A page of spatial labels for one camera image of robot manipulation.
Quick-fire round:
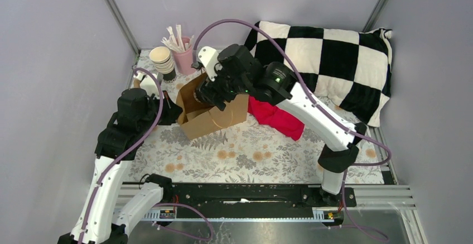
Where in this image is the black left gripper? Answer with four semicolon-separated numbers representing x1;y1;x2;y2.
138;89;183;133

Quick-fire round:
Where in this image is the brown paper bag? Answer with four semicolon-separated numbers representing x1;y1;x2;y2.
176;73;249;140

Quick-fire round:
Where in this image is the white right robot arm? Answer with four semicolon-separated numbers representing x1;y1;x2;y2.
192;44;366;206

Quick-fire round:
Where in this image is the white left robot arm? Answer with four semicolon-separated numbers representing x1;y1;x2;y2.
58;88;182;243

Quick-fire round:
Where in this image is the pink cup holder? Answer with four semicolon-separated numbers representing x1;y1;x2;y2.
171;36;196;75

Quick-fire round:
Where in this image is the stack of paper cups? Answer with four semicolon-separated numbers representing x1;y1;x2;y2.
149;46;176;83

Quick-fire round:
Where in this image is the red cloth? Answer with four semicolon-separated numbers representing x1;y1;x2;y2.
248;96;305;141

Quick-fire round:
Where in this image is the checkered black white pillow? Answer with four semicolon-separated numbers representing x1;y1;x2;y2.
255;21;393;127

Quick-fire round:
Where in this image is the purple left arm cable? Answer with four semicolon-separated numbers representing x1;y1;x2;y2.
76;67;216;244

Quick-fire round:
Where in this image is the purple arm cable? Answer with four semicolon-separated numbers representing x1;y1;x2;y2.
76;67;216;244
192;18;393;243

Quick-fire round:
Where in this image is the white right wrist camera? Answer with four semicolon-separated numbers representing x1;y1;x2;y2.
191;46;220;82

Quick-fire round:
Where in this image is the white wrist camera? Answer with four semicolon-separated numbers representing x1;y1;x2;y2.
191;46;220;82
133;72;160;98

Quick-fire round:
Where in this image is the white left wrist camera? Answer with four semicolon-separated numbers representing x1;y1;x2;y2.
133;72;160;98

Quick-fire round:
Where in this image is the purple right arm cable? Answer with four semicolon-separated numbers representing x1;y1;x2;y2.
192;18;393;243

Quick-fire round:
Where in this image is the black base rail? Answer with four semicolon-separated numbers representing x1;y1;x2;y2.
162;183;357;220

